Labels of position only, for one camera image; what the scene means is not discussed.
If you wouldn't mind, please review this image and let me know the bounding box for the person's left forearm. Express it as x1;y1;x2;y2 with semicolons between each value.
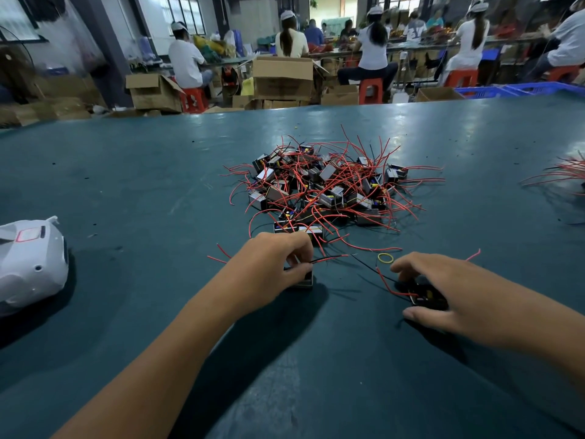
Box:
55;295;241;439

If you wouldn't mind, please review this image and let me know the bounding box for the single black electronic component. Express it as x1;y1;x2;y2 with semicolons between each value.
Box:
375;248;484;312
207;242;349;291

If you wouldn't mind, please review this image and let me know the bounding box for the person's left hand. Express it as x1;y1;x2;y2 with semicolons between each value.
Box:
205;231;316;318

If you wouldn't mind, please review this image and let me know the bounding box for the white plastic shell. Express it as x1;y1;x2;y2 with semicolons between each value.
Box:
0;215;69;316

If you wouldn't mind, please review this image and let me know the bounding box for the central pile of wired modules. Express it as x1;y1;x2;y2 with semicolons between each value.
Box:
224;132;447;262

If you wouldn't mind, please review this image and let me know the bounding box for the large closed cardboard box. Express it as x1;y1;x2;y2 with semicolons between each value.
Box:
252;57;316;101

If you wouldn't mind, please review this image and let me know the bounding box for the red plastic stool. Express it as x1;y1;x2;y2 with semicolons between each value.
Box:
182;87;208;114
547;65;583;83
358;79;385;105
445;69;479;88

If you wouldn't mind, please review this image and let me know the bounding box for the open cardboard box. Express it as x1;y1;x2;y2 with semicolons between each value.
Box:
125;73;186;113

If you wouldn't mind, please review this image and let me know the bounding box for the shallow cardboard box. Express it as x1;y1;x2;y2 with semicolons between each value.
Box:
416;87;463;103

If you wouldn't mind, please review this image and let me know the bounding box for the low cardboard box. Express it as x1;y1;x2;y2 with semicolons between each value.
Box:
320;84;360;107

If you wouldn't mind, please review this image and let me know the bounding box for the person's right hand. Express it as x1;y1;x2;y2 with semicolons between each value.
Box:
390;251;541;353

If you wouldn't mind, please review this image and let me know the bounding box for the blue plastic crate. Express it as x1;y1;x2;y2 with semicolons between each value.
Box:
454;85;517;99
503;82;585;97

